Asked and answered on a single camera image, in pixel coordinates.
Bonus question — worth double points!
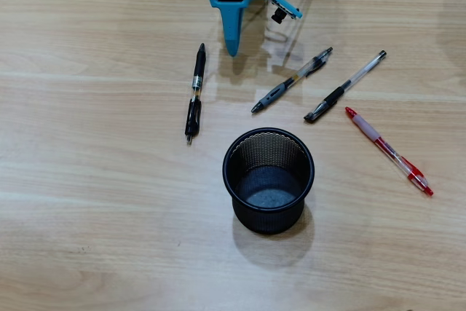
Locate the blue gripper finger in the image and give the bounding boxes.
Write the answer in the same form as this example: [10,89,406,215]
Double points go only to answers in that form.
[207,0,253,57]

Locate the black clip pen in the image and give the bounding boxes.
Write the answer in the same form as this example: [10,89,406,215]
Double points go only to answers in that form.
[184,42,207,144]

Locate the grey grip clear pen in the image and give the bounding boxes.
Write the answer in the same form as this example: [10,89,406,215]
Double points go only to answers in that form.
[250,47,333,114]

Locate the clear capped pen black grip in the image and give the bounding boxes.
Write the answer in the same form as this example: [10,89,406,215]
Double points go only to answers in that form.
[303,50,387,125]

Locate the red clear pen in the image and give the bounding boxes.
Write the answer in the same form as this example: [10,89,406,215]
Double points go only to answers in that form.
[344,106,434,197]

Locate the black mesh pen holder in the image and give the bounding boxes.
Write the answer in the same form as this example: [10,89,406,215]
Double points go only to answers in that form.
[222,127,315,235]

